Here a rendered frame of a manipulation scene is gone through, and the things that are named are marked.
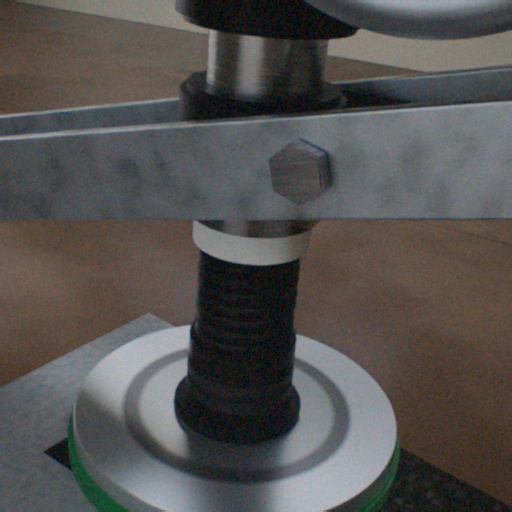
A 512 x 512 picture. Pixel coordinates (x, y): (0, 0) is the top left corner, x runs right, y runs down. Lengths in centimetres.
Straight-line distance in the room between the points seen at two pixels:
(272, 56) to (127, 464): 25
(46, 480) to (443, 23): 38
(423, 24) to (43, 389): 43
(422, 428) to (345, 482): 159
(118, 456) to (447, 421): 168
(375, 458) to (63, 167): 25
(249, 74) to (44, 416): 28
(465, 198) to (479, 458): 169
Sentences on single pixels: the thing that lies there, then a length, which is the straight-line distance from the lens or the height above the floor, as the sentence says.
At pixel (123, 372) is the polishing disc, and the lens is 54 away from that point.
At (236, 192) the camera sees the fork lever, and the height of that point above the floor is 107.
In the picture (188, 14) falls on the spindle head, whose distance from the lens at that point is 39.
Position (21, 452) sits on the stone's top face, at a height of 87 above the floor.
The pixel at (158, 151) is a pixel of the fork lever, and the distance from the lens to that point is 39.
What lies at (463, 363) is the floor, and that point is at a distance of 236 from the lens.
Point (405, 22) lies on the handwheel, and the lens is 22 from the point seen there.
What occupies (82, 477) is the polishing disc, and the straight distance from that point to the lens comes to 48.
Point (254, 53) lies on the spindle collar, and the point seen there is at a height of 113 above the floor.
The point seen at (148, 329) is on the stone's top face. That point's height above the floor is 87.
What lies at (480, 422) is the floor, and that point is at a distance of 213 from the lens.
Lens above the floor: 120
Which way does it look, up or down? 25 degrees down
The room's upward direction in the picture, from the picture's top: 5 degrees clockwise
